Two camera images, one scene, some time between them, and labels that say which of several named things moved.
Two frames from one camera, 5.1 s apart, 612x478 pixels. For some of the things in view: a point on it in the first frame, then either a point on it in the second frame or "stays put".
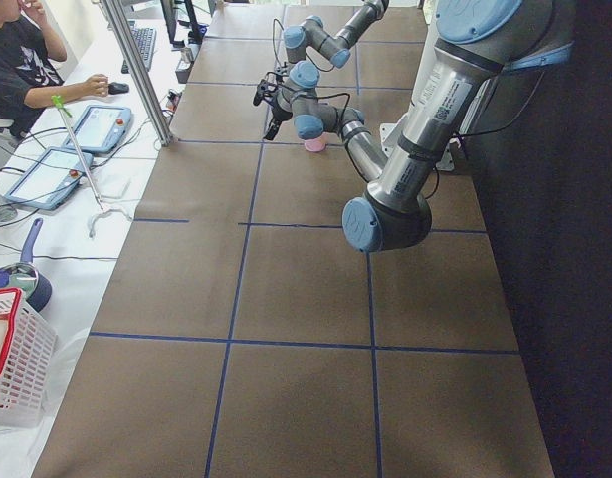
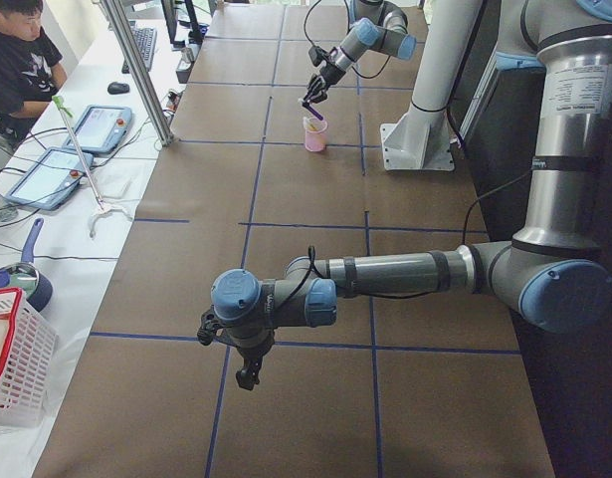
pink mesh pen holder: (317, 144) stays put
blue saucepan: (36, 289) stays put
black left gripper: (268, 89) -> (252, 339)
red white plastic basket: (20, 359) stays put
